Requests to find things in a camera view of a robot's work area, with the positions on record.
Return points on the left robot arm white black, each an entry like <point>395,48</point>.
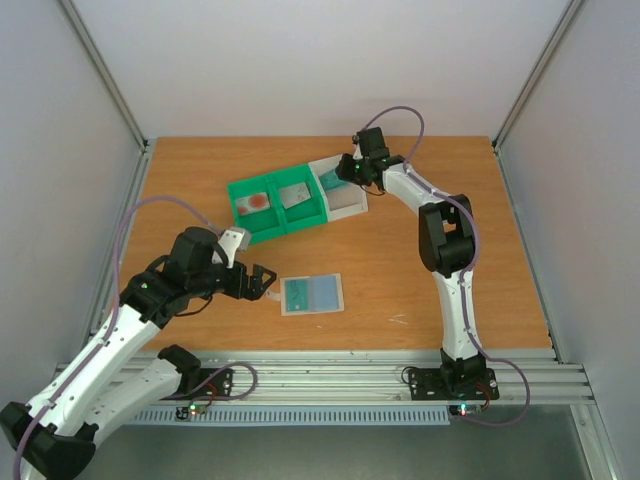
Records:
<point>56,433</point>

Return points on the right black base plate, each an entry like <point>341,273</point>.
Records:
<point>426,384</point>

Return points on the right controller board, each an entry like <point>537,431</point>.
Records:
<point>465,410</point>

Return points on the teal card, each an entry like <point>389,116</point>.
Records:
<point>333,184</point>
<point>296,293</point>
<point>326,176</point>

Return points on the right aluminium corner post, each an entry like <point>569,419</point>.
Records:
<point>559,32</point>

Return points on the left green bin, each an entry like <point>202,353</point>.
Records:
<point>265,225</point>

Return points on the middle green bin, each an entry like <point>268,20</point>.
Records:
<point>309,214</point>

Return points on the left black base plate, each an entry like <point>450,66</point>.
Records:
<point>203,385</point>

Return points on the white card magnetic stripe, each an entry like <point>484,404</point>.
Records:
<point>288,199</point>

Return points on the aluminium corner post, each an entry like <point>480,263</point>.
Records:
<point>89,46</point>
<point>559,32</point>

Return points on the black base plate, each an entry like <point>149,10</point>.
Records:
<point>203,385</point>
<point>426,384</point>

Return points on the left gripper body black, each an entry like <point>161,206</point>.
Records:
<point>235,288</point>

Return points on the white bin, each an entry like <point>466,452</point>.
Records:
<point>340,203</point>

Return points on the left aluminium corner post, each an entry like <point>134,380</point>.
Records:
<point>89,46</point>

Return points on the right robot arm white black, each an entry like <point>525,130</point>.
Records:
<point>446,244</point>

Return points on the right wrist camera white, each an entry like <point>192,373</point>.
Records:
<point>357,154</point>

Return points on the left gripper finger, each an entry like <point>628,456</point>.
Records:
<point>256,289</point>
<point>261,275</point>

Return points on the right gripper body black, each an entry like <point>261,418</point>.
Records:
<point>345,168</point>

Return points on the beige card holder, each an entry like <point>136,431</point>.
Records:
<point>325,294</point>

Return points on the grey card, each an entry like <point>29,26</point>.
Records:
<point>301,191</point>

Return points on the left controller board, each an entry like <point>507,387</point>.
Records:
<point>191,411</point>

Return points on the controller board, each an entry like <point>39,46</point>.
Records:
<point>191,411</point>
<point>465,410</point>

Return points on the aluminium rail frame front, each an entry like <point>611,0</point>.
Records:
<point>333,377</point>

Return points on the green bin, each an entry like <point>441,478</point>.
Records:
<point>309,214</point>
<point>265,225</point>

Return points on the grey slotted cable duct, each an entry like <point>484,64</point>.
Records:
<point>276,416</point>

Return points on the card with red circle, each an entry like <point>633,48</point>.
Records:
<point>251,204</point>

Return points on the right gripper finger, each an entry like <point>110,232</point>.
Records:
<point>344,174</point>
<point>346,162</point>

